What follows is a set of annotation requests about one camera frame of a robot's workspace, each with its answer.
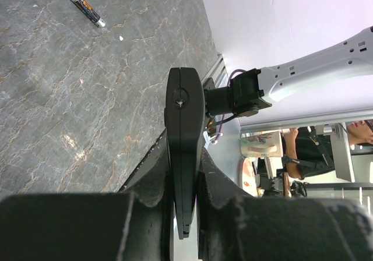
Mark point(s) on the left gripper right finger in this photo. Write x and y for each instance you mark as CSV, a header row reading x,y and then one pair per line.
x,y
234,225

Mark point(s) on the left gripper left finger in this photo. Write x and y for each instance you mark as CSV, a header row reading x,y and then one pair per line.
x,y
135,223

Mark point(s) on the white patterned mug outside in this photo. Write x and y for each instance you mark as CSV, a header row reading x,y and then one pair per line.
x,y
262,145

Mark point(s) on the person in black shirt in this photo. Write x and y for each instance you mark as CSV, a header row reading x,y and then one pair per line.
x,y
298,144

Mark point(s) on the black silver orange battery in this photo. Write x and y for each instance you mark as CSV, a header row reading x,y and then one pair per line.
x,y
89,12

